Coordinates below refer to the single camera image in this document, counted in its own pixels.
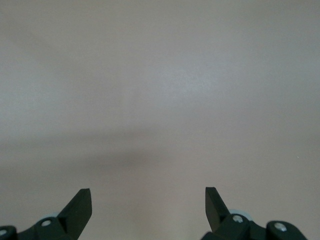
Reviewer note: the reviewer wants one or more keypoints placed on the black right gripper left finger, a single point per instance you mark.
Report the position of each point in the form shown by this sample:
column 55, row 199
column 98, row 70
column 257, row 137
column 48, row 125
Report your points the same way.
column 73, row 221

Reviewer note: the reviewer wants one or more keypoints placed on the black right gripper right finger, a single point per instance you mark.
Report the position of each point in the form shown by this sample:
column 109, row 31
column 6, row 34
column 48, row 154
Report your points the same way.
column 221, row 223

